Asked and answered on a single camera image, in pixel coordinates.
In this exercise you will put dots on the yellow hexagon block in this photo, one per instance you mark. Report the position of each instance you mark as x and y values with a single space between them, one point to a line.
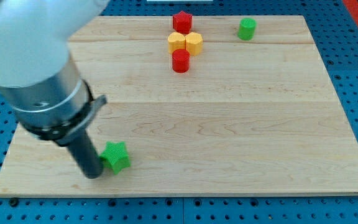
194 43

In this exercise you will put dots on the red cylinder block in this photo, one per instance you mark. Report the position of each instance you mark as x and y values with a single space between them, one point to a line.
180 60

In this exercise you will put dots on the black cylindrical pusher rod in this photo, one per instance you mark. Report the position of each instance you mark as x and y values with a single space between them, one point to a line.
85 155

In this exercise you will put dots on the red star block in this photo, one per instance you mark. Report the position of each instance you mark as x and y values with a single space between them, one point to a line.
182 22

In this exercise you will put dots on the light wooden board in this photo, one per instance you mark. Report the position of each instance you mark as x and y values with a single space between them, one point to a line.
256 118

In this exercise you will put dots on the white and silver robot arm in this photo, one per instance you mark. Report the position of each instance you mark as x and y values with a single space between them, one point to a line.
39 78

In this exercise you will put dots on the green cylinder block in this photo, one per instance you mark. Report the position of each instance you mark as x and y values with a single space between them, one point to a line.
247 28

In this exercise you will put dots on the green star block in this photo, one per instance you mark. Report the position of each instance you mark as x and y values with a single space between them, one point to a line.
115 157

